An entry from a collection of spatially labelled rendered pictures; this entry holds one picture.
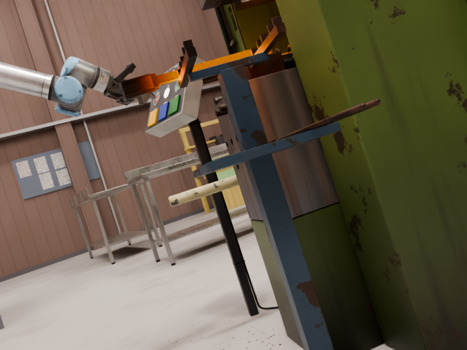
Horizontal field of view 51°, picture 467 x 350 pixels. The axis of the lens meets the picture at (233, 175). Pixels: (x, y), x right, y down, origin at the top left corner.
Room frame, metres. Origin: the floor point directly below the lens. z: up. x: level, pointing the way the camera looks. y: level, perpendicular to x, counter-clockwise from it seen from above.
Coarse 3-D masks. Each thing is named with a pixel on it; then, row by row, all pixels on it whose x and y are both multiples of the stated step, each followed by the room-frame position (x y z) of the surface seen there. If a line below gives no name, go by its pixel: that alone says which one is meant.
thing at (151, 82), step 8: (224, 56) 1.35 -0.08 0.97; (232, 56) 1.36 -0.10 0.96; (240, 56) 1.36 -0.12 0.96; (200, 64) 1.34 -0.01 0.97; (208, 64) 1.35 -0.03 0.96; (216, 64) 1.35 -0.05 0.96; (168, 72) 1.33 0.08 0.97; (176, 72) 1.33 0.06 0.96; (128, 80) 1.32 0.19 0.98; (136, 80) 1.33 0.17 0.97; (144, 80) 1.33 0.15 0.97; (152, 80) 1.32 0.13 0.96; (160, 80) 1.33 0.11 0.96; (168, 80) 1.33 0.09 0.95; (176, 80) 1.35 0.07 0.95; (128, 88) 1.32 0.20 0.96; (136, 88) 1.33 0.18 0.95; (144, 88) 1.33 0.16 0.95; (152, 88) 1.33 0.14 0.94; (128, 96) 1.32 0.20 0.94; (136, 96) 1.34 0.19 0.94
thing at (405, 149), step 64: (320, 0) 1.29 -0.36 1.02; (384, 0) 1.33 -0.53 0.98; (448, 0) 1.38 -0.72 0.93; (320, 64) 1.38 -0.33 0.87; (384, 64) 1.32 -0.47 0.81; (448, 64) 1.36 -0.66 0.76; (384, 128) 1.31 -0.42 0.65; (448, 128) 1.35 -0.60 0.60; (384, 192) 1.30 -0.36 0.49; (448, 192) 1.34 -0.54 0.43; (384, 256) 1.36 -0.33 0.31; (448, 256) 1.32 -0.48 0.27; (384, 320) 1.49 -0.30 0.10; (448, 320) 1.31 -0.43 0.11
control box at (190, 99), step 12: (204, 60) 2.18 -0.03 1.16; (168, 84) 2.25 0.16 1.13; (192, 84) 2.12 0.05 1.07; (168, 96) 2.22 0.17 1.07; (192, 96) 2.11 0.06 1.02; (168, 108) 2.18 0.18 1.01; (180, 108) 2.08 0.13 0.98; (192, 108) 2.10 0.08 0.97; (168, 120) 2.15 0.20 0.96; (180, 120) 2.14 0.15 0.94; (192, 120) 2.12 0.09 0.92; (156, 132) 2.30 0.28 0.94; (168, 132) 2.29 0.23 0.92
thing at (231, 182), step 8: (232, 176) 2.08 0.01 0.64; (208, 184) 2.06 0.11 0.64; (216, 184) 2.05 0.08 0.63; (224, 184) 2.06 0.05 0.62; (232, 184) 2.07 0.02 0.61; (184, 192) 2.03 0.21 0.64; (192, 192) 2.03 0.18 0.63; (200, 192) 2.03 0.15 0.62; (208, 192) 2.04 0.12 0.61; (176, 200) 2.01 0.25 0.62; (184, 200) 2.02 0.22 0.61; (192, 200) 2.05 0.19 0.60
